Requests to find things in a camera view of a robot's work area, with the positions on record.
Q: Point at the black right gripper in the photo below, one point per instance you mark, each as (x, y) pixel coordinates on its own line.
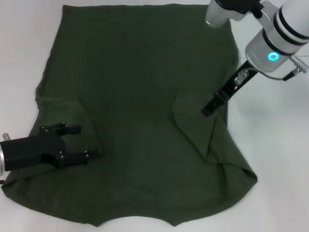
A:
(237, 82)

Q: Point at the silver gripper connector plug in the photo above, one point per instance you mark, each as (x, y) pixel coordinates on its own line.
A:
(242, 76)
(6, 136)

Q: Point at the dark green shirt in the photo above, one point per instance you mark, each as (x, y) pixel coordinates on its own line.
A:
(132, 96)

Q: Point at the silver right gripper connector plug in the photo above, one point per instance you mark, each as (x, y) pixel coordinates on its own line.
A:
(242, 76)

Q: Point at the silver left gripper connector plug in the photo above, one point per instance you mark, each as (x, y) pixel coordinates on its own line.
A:
(6, 136)

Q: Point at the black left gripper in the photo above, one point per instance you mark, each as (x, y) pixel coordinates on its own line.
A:
(31, 151)

